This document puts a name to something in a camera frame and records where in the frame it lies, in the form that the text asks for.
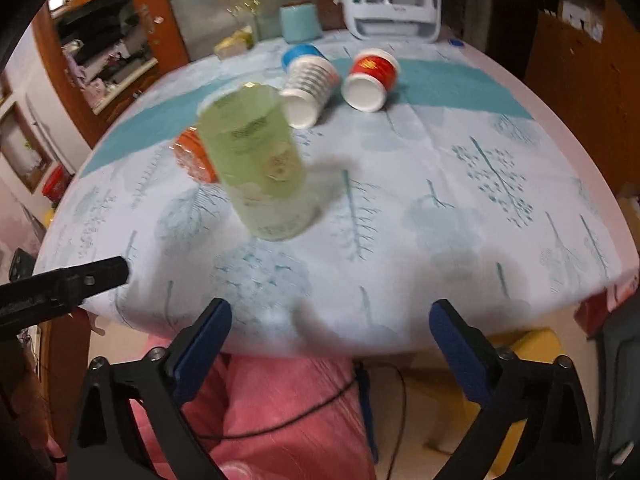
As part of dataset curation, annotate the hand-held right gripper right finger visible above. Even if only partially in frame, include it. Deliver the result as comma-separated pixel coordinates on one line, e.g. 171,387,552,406
428,299,598,480

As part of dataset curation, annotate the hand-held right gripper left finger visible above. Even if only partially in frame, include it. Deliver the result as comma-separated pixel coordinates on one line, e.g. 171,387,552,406
67,298,233,480

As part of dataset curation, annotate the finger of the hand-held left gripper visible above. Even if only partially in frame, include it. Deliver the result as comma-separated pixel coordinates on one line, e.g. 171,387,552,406
0,256,131,333

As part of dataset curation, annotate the orange paper cup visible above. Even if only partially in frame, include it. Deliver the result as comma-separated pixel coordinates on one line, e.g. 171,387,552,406
171,128,221,184

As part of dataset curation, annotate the blue striped paper cup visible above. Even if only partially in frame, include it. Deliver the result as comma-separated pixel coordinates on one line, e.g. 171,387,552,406
279,44,341,129

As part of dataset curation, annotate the red paper cup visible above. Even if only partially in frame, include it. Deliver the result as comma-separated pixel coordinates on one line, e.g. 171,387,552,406
341,48,402,112

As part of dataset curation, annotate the yellow stool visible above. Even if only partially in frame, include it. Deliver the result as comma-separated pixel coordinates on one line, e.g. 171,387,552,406
422,327,563,478

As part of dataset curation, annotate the red bucket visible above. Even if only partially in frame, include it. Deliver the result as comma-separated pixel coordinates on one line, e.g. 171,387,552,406
41,164,72,203

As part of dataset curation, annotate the tree print tablecloth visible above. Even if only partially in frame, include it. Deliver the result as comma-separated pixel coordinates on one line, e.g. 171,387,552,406
34,30,640,358

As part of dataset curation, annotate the wooden cabinet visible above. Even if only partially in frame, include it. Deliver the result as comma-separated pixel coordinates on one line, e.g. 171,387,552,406
31,0,192,148

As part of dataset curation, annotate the yellow packet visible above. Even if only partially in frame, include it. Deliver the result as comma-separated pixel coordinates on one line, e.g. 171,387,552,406
214,26,255,57

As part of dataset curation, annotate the teal container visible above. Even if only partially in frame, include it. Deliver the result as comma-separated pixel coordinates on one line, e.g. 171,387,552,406
280,2,323,44

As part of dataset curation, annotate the white plastic organizer box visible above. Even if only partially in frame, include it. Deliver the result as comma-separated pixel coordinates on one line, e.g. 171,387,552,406
330,0,445,42

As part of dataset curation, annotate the black cable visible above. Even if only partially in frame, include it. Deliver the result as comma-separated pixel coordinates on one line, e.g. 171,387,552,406
197,360,408,480

